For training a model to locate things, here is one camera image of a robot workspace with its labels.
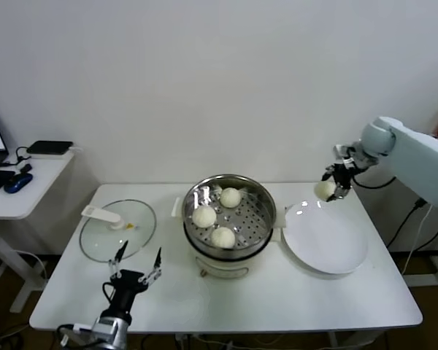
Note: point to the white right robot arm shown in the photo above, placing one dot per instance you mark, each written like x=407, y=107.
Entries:
x=416, y=156

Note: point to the white electric pot base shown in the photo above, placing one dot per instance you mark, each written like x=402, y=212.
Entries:
x=222, y=266

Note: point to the white side desk with laptop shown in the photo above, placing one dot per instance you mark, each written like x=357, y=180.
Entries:
x=33, y=197

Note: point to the small black usb dongle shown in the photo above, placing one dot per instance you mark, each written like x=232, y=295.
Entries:
x=25, y=168

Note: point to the black flat hard drive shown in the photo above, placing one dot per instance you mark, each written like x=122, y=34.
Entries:
x=49, y=147

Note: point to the blue computer mouse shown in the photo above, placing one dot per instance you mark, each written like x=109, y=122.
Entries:
x=18, y=182

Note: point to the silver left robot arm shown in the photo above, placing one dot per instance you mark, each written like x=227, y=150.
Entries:
x=109, y=333

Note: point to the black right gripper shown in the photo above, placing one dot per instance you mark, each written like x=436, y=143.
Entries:
x=343, y=175

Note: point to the white round plate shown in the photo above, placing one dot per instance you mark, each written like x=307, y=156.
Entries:
x=357, y=255

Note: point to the perforated steel steamer basket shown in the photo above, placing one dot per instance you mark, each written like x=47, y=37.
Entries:
x=257, y=215

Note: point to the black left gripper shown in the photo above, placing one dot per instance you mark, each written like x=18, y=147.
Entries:
x=129, y=282

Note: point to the white steamed baozi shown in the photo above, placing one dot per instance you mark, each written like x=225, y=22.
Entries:
x=204, y=217
x=222, y=237
x=325, y=189
x=230, y=197

